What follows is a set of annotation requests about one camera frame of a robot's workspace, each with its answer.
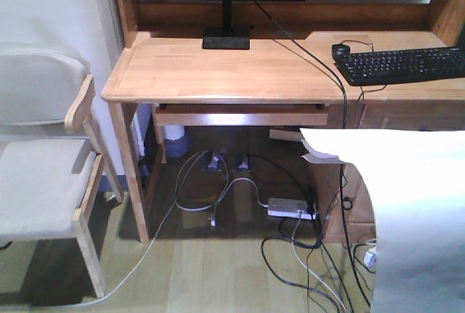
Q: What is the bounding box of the black keyboard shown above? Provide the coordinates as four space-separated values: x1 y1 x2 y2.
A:
333 46 464 86

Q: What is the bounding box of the wooden chair beige cushion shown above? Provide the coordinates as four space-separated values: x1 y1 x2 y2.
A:
1 43 124 297

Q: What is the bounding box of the black monitor cable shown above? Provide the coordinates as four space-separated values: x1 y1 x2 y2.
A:
254 0 372 309

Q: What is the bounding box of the white power strip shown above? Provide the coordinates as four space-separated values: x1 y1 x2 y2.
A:
267 198 317 220

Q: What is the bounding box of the wooden desk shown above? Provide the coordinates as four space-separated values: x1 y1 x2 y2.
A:
102 0 464 243

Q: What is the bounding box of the black computer mouse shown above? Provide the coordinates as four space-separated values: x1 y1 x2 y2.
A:
331 43 351 59

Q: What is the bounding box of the white cable on floor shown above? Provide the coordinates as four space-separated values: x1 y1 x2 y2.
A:
32 150 270 309

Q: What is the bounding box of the white paper sheet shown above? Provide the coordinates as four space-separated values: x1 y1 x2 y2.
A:
302 129 464 312

